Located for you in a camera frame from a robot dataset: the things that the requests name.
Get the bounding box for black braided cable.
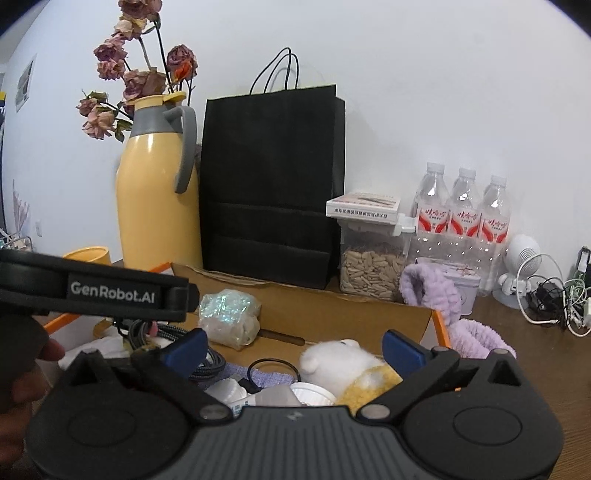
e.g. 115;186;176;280
117;318;227;382

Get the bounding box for purple fluffy headband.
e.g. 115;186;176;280
398;263;463;329

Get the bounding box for white cloth gloves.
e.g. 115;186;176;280
65;335;135;370

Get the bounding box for iridescent wrapped bundle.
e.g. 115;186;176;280
198;288;262;351

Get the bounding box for clear container of seeds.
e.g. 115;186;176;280
339;215;419;304

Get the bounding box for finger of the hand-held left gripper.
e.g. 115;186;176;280
158;275;200;324

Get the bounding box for flat white box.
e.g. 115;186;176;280
326;191;402;218

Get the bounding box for framed wall picture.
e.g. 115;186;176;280
15;54;38;113

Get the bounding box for red cardboard box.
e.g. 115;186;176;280
44;261;451;398

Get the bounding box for white and yellow plush toy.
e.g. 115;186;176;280
300;338;403;414

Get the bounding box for person's left hand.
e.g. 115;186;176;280
0;318;66;467

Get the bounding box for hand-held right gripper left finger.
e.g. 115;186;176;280
58;328;234;424

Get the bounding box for small white desk fan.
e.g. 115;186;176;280
492;234;544;309

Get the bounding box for tangle of cables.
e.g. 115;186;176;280
519;265;591;340

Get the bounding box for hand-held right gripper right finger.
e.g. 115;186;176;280
358;329;527;422

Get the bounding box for yellow ceramic mug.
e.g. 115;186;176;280
62;247;112;265

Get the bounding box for black paper bag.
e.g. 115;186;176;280
199;46;347;291

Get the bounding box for purple knit cloth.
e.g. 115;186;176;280
221;361;301;391

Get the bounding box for white round charger with cable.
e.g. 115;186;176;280
205;357;301;407

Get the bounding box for yellow thermos jug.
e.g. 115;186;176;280
115;91;199;273

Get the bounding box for white round tin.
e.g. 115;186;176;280
414;257;482;317

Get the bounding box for metal wire rack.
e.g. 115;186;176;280
0;226;36;253

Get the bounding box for dried pink flowers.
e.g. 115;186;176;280
76;0;199;142

